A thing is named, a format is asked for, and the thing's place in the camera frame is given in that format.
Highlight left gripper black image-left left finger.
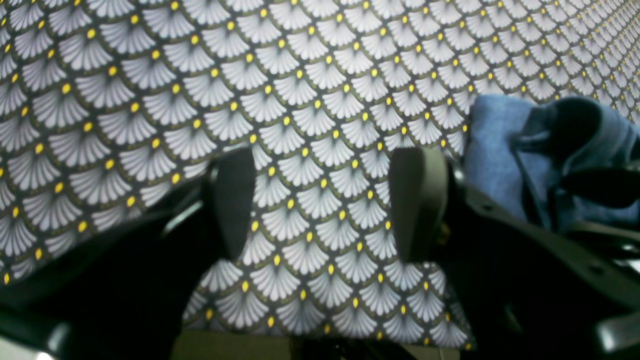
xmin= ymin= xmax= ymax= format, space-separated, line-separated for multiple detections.
xmin=0 ymin=147 xmax=256 ymax=360

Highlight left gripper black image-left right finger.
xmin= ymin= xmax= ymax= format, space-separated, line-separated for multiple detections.
xmin=389 ymin=147 xmax=640 ymax=360

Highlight blue grey T-shirt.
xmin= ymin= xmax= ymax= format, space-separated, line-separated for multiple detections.
xmin=462 ymin=94 xmax=639 ymax=231

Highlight fan patterned table cloth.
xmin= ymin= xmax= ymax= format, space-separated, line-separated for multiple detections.
xmin=0 ymin=0 xmax=639 ymax=350

